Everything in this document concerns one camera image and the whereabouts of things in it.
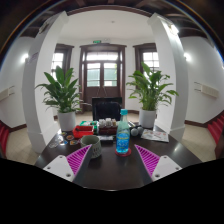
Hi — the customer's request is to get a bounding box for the red carpeted staircase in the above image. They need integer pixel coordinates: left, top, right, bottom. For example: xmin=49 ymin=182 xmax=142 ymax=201
xmin=0 ymin=120 xmax=11 ymax=158
xmin=206 ymin=113 xmax=224 ymax=144

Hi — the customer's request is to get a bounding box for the red plastic box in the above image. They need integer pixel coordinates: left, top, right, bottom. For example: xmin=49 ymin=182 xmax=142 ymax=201
xmin=72 ymin=124 xmax=95 ymax=139

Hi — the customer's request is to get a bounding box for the flat round red coaster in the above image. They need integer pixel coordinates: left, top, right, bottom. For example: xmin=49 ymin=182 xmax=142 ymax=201
xmin=114 ymin=147 xmax=133 ymax=157

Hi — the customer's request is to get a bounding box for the glowing wall lamp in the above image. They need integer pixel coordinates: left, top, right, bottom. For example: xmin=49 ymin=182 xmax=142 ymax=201
xmin=19 ymin=52 xmax=30 ymax=64
xmin=183 ymin=52 xmax=193 ymax=63

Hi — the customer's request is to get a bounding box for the printed magazine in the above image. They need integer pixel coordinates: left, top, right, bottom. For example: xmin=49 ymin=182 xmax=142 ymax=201
xmin=140 ymin=128 xmax=170 ymax=143

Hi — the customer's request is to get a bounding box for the dark wooden stair post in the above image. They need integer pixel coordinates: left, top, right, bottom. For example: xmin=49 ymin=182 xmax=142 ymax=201
xmin=214 ymin=131 xmax=224 ymax=160

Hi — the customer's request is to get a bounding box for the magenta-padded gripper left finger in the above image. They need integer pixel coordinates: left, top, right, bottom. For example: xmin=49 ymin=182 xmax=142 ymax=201
xmin=42 ymin=144 xmax=94 ymax=186

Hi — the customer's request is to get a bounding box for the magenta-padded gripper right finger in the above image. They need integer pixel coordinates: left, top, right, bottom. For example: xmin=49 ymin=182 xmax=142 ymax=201
xmin=133 ymin=143 xmax=183 ymax=186

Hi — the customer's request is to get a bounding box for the dark grey round object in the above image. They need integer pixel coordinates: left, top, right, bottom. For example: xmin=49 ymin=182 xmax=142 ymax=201
xmin=130 ymin=125 xmax=145 ymax=138

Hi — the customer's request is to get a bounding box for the dark framed window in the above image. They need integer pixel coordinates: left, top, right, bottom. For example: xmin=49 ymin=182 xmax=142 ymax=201
xmin=133 ymin=42 xmax=160 ymax=84
xmin=51 ymin=43 xmax=75 ymax=81

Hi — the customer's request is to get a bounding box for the dark wooden glazed door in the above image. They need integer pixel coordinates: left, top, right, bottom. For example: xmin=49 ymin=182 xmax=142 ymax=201
xmin=78 ymin=43 xmax=128 ymax=113

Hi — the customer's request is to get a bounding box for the grey slotted mug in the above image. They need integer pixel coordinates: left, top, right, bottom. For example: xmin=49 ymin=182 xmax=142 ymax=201
xmin=79 ymin=134 xmax=103 ymax=160

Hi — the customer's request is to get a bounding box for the white wall radiator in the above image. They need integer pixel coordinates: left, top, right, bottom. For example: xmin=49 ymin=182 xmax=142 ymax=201
xmin=0 ymin=85 xmax=16 ymax=102
xmin=193 ymin=81 xmax=220 ymax=99

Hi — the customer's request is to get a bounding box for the broad-leaf plant in white pot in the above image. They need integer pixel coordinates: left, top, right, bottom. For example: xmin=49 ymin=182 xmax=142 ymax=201
xmin=34 ymin=65 xmax=84 ymax=132
xmin=125 ymin=61 xmax=179 ymax=129

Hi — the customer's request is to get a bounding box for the green and white box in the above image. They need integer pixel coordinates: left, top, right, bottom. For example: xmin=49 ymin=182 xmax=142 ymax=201
xmin=79 ymin=120 xmax=100 ymax=128

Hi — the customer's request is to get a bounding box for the clear bottle with teal cap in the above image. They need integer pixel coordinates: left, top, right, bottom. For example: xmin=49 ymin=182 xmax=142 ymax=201
xmin=115 ymin=108 xmax=132 ymax=155

